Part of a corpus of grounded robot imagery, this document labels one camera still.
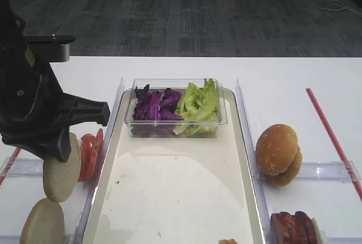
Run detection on green lettuce leaves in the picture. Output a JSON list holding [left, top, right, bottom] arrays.
[[174, 78, 219, 137]]

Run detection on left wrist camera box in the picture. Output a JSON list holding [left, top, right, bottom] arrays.
[[25, 35, 76, 62]]

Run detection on clear left long rail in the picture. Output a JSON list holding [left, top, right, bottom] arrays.
[[67, 77, 124, 243]]

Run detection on red tomato slices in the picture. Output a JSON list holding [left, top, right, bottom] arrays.
[[78, 129, 104, 182]]

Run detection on left red plastic strip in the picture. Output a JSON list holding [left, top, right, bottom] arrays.
[[0, 148, 21, 185]]

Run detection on clear plastic salad box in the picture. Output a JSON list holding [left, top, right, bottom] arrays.
[[124, 78, 227, 138]]

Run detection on clear right far crossbar rail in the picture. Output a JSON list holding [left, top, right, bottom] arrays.
[[254, 160, 361, 184]]

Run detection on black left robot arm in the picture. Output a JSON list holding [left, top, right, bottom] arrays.
[[1, 0, 110, 162]]

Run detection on white cable on floor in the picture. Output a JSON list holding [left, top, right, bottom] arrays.
[[315, 0, 362, 18]]

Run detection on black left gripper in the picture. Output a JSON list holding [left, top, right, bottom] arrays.
[[1, 36, 110, 162]]

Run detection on brown meat patties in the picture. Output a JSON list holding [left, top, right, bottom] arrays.
[[270, 211, 318, 244]]

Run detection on clear right long rail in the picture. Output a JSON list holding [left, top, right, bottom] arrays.
[[235, 79, 275, 243]]

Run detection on small meat scrap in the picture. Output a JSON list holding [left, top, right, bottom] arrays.
[[218, 238, 238, 244]]

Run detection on purple cabbage leaves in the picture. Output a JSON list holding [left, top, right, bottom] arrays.
[[133, 84, 184, 121]]

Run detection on white metal tray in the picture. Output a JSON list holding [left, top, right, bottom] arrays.
[[83, 89, 263, 243]]

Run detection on red plastic strip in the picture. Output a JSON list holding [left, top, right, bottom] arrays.
[[305, 88, 361, 199], [0, 148, 21, 185]]

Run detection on clear long rail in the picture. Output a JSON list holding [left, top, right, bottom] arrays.
[[235, 79, 275, 243], [67, 77, 124, 243]]

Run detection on right red plastic strip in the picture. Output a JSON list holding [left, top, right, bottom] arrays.
[[305, 88, 361, 199]]

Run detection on bun slice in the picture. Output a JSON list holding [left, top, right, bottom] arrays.
[[42, 132, 81, 203]]

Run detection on left bun half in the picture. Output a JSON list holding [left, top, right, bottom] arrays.
[[19, 198, 65, 244]]

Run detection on clear right near crossbar rail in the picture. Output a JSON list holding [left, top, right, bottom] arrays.
[[327, 237, 362, 244]]

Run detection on sesame top bun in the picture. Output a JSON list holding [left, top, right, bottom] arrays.
[[255, 124, 299, 176]]

